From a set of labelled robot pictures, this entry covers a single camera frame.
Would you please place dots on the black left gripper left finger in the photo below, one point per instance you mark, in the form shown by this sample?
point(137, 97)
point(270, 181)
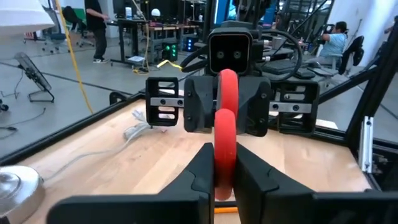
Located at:
point(174, 208)

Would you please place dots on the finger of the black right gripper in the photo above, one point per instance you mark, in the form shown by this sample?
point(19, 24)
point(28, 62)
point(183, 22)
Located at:
point(200, 105)
point(253, 105)

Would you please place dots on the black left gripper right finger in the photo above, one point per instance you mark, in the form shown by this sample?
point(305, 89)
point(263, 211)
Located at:
point(273, 205)

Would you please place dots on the orange pencil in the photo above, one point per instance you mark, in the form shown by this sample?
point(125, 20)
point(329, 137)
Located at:
point(225, 210)

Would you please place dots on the black office chair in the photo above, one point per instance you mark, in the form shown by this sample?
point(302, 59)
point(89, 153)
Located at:
point(351, 53)

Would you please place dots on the blue office chair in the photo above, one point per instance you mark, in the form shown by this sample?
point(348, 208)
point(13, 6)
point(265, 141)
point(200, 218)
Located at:
point(57, 36)

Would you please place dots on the grey desk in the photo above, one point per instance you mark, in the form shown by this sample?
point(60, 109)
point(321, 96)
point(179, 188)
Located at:
point(280, 67)

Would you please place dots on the computer tower green lights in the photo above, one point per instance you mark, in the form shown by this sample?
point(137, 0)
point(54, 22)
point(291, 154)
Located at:
point(169, 51)

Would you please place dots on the computer tower blue lights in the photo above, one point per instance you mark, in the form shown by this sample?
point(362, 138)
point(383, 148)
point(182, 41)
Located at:
point(189, 43)

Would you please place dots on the black workshop desk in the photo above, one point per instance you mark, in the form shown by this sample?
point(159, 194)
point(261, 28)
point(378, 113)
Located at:
point(124, 40)

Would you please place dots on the person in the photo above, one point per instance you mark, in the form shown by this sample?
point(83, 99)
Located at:
point(96, 28)
point(335, 43)

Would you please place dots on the black floor fan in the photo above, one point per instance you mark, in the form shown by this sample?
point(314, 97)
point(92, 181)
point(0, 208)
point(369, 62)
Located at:
point(32, 71)

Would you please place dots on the silver table lamp white shade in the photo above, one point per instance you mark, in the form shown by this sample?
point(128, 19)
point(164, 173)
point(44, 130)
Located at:
point(18, 193)

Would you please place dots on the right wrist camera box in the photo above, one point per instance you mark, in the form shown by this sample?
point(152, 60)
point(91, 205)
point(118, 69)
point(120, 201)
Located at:
point(230, 40)

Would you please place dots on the black aluminium table frame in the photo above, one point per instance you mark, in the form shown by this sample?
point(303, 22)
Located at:
point(62, 132)

